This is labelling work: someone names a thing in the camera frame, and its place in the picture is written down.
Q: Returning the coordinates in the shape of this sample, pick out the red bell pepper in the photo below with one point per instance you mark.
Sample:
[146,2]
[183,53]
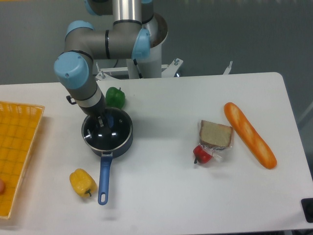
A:
[201,156]

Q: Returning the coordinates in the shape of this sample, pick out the blue saucepan with handle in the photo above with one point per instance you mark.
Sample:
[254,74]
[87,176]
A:
[106,158]

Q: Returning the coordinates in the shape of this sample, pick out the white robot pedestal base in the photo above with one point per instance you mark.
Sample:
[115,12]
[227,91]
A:
[151,67]

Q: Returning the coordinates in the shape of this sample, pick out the yellow woven basket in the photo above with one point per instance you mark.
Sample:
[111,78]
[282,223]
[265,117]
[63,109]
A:
[19,124]

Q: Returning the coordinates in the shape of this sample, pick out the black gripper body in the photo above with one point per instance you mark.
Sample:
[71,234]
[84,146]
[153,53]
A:
[93,107]

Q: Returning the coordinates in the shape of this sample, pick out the wrapped bread slice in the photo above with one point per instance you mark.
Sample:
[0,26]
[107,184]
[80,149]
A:
[215,139]

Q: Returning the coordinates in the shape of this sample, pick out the black device at table edge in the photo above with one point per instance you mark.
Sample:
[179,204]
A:
[307,206]

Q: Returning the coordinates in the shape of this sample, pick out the orange baguette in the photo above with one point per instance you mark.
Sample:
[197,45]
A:
[254,142]

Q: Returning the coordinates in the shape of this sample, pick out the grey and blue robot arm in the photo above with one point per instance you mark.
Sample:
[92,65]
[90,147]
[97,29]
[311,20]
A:
[83,44]

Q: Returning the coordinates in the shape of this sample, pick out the glass pot lid blue knob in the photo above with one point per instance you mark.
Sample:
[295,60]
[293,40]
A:
[108,138]

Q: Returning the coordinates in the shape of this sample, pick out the yellow bell pepper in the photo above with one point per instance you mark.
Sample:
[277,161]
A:
[82,183]

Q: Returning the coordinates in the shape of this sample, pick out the green bell pepper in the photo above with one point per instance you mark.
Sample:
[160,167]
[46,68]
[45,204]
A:
[115,97]

